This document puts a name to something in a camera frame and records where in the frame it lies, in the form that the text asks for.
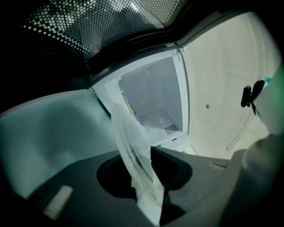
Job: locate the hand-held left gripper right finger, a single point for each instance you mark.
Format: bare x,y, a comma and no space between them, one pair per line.
195,177

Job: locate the black head-mounted camera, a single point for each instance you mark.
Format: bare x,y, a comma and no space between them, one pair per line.
246,97

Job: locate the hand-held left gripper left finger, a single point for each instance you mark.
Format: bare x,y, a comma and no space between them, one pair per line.
88,199

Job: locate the long white ceiling light track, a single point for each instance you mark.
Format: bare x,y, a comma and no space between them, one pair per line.
240,133

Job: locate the clear plastic plate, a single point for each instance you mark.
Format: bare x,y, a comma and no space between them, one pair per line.
131,144

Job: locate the white microwave oven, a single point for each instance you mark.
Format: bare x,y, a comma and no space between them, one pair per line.
155,93

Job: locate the person's grey shirt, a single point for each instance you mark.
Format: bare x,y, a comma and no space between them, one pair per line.
273,106

